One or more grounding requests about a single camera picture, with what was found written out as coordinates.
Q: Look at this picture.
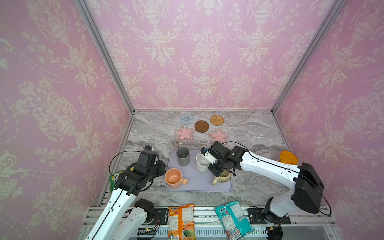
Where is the pink flower silicone coaster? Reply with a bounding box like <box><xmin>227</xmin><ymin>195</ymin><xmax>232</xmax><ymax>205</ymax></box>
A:
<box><xmin>208</xmin><ymin>128</ymin><xmax>230</xmax><ymax>143</ymax></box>

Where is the white mug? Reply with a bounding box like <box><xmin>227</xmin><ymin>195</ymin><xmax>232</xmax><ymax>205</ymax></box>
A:
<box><xmin>196</xmin><ymin>153</ymin><xmax>210</xmax><ymax>173</ymax></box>

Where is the peach orange mug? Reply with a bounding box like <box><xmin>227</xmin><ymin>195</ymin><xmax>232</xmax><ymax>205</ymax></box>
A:
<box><xmin>165</xmin><ymin>168</ymin><xmax>189</xmax><ymax>190</ymax></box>

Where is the brown wooden round coaster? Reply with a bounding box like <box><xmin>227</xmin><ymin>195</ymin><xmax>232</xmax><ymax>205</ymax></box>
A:
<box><xmin>195</xmin><ymin>120</ymin><xmax>210</xmax><ymax>133</ymax></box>

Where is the blue woven round coaster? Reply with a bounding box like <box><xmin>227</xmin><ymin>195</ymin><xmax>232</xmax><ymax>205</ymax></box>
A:
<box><xmin>180</xmin><ymin>114</ymin><xmax>194</xmax><ymax>125</ymax></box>

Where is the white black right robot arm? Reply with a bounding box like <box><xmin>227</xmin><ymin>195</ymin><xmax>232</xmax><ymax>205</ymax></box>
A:
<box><xmin>201</xmin><ymin>142</ymin><xmax>324</xmax><ymax>224</ymax></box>

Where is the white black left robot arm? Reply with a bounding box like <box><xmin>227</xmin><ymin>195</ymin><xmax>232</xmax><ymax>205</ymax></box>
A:
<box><xmin>85</xmin><ymin>156</ymin><xmax>166</xmax><ymax>240</ymax></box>

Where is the woven rattan round coaster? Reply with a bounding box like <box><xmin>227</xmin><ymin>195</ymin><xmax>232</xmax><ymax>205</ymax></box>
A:
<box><xmin>210</xmin><ymin>115</ymin><xmax>225</xmax><ymax>126</ymax></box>

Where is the beige yellow mug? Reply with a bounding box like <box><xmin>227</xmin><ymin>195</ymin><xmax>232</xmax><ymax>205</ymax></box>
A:
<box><xmin>212</xmin><ymin>170</ymin><xmax>231</xmax><ymax>186</ymax></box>

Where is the green snack packet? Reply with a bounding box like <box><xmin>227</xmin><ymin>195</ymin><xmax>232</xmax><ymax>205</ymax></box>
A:
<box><xmin>109</xmin><ymin>171</ymin><xmax>123</xmax><ymax>192</ymax></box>

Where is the lavender silicone tray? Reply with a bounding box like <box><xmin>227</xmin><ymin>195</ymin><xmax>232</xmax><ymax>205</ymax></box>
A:
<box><xmin>165</xmin><ymin>149</ymin><xmax>232</xmax><ymax>193</ymax></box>

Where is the grey mug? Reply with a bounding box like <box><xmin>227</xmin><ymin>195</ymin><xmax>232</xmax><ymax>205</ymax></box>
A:
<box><xmin>176</xmin><ymin>146</ymin><xmax>190</xmax><ymax>167</ymax></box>

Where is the teal snack bag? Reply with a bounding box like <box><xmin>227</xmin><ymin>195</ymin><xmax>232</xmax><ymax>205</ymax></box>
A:
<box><xmin>215</xmin><ymin>201</ymin><xmax>255</xmax><ymax>240</ymax></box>

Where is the orange snack bag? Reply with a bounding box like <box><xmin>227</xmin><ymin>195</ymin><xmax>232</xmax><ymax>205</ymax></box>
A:
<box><xmin>168</xmin><ymin>204</ymin><xmax>196</xmax><ymax>240</ymax></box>

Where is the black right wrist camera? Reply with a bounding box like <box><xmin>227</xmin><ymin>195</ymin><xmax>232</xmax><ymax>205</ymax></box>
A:
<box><xmin>200</xmin><ymin>141</ymin><xmax>231</xmax><ymax>165</ymax></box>

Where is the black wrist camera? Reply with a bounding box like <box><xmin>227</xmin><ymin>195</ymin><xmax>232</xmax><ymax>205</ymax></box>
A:
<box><xmin>200</xmin><ymin>141</ymin><xmax>231</xmax><ymax>165</ymax></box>
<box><xmin>134</xmin><ymin>146</ymin><xmax>159</xmax><ymax>175</ymax></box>

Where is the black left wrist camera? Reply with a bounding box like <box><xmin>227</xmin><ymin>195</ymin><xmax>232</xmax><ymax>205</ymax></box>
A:
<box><xmin>134</xmin><ymin>146</ymin><xmax>159</xmax><ymax>175</ymax></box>

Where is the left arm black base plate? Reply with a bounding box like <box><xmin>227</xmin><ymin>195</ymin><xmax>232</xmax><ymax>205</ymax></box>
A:
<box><xmin>145</xmin><ymin>208</ymin><xmax>169</xmax><ymax>225</ymax></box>

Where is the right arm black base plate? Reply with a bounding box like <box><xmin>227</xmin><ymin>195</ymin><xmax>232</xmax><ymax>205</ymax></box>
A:
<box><xmin>247</xmin><ymin>206</ymin><xmax>291</xmax><ymax>225</ymax></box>

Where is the aluminium frame post left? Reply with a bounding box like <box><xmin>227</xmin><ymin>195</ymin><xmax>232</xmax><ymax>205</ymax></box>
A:
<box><xmin>74</xmin><ymin>0</ymin><xmax>135</xmax><ymax>116</ymax></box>

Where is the aluminium frame post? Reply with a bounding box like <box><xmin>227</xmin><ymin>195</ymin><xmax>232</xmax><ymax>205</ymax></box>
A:
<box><xmin>271</xmin><ymin>0</ymin><xmax>347</xmax><ymax>117</ymax></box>
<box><xmin>74</xmin><ymin>0</ymin><xmax>135</xmax><ymax>116</ymax></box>

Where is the aluminium frame post right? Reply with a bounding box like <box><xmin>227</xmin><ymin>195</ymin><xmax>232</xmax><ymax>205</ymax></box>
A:
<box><xmin>271</xmin><ymin>0</ymin><xmax>347</xmax><ymax>117</ymax></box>

